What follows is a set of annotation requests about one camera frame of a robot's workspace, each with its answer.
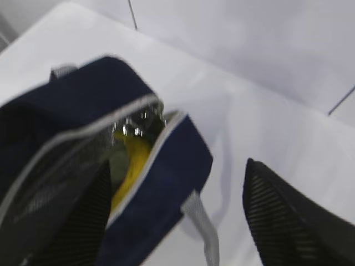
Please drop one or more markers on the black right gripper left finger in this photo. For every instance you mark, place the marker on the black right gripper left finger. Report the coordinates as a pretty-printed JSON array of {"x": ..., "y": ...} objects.
[{"x": 61, "y": 217}]

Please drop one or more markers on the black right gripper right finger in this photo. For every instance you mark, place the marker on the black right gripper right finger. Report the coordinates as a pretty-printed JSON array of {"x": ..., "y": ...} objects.
[{"x": 287, "y": 227}]

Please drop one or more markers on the navy blue lunch bag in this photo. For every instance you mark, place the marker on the navy blue lunch bag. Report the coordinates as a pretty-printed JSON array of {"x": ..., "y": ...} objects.
[{"x": 72, "y": 119}]

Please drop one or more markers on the yellow banana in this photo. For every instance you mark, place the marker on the yellow banana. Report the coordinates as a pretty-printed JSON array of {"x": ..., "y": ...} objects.
[{"x": 127, "y": 158}]

